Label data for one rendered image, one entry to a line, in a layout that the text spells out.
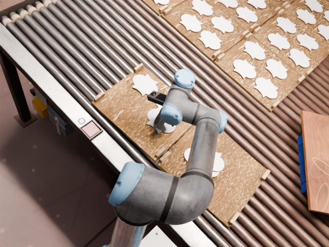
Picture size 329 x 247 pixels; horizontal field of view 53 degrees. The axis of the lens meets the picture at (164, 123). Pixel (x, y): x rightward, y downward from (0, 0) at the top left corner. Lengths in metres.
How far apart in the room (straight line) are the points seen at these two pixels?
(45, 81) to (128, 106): 0.41
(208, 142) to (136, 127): 0.61
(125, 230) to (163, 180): 0.20
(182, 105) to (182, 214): 0.43
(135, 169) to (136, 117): 0.78
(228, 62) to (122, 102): 0.66
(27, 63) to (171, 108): 0.89
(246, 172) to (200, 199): 0.79
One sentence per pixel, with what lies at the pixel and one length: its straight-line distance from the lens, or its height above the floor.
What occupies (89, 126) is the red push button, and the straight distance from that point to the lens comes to 1.52.
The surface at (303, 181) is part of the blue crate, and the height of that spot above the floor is 0.95.
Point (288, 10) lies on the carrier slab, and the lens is 2.43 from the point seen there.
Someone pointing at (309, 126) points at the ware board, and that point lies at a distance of 1.73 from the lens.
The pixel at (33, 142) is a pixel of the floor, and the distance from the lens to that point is 2.55.
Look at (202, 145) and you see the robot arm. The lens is 0.96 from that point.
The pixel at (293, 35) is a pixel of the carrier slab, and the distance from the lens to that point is 2.27.
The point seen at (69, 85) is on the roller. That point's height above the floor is 0.92.
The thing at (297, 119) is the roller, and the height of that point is 0.92.
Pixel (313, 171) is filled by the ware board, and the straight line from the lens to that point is 1.62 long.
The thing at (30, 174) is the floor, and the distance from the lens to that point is 2.45.
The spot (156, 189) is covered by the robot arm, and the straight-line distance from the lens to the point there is 0.78.
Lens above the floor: 2.27
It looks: 59 degrees down
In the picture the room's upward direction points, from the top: 22 degrees clockwise
